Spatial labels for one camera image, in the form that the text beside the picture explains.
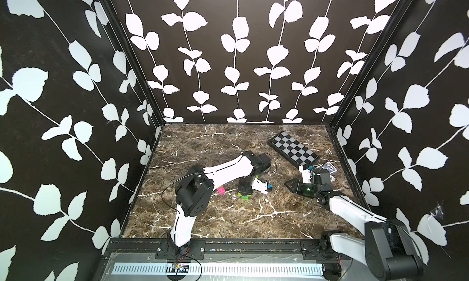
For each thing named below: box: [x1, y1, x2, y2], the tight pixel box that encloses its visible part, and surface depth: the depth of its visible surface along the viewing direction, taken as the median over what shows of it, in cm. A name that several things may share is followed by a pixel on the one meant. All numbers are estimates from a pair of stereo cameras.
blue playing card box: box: [321, 161, 338, 175], surface depth 100 cm
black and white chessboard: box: [267, 130, 320, 167], surface depth 106 cm
